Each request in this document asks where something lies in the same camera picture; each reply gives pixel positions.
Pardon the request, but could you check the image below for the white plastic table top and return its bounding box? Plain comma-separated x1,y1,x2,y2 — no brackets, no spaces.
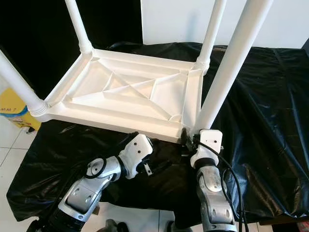
31,47,206,144

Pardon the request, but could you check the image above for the grey robot right foot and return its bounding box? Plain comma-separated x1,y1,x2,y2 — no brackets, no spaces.
167,222,184,232

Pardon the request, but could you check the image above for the grey robot foot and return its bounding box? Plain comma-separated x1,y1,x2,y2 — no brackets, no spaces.
167,222,184,232
102,220,121,232

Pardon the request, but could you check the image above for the grey robot left foot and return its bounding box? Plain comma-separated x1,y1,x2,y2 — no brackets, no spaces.
102,220,121,232

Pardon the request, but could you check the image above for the black plastic table sheet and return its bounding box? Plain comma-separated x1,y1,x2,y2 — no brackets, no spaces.
7,41,309,228

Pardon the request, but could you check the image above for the yellow bin with blue band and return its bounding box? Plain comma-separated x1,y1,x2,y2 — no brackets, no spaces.
0,87,42,131

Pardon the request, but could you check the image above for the black door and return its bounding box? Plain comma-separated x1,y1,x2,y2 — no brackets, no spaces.
0,0,143,97

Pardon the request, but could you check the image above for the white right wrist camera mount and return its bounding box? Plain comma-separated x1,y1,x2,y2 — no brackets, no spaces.
191,129,223,167

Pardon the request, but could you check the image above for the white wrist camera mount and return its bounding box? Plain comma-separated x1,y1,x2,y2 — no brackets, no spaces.
191,129,223,167
118,133,154,180

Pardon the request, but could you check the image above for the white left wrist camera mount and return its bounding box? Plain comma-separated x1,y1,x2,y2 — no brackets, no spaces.
118,133,154,180

